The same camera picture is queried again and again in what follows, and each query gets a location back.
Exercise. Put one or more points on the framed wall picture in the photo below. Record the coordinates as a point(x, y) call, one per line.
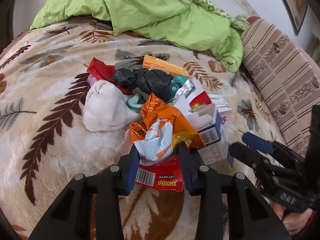
point(296, 10)

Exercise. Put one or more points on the striped beige pillow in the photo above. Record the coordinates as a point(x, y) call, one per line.
point(286, 76)

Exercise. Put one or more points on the red plastic bag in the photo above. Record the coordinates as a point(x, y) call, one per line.
point(98, 70)

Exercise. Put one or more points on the white blue medicine box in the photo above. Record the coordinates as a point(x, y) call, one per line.
point(208, 123)

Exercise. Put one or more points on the white crumpled cloth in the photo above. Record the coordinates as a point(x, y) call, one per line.
point(105, 108)

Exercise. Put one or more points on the teal cartoon wrapper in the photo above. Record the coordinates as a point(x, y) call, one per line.
point(176, 83)

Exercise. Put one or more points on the orange medicine box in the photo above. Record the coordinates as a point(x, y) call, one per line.
point(153, 63)

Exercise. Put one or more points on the black plastic bag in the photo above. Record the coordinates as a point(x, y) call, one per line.
point(148, 81)

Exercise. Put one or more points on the light green knitted item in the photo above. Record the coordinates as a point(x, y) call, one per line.
point(135, 102)

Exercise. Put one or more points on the person's right hand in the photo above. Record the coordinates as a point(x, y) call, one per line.
point(293, 222)

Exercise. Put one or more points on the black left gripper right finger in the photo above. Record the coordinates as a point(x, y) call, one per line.
point(249, 214)

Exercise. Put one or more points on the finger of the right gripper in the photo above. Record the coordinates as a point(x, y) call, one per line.
point(261, 165)
point(281, 153)

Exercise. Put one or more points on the silver foil wrapper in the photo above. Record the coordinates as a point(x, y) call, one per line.
point(185, 91)

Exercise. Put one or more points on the green quilt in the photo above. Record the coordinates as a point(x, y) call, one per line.
point(197, 25)

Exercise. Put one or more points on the small white leaflet box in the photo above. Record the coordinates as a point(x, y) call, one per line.
point(220, 102)

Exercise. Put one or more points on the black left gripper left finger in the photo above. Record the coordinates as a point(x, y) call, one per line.
point(69, 216)

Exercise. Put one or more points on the orange snack bag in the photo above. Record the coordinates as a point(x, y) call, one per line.
point(161, 129)

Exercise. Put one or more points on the red snack package with barcode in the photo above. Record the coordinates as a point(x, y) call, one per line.
point(165, 176)

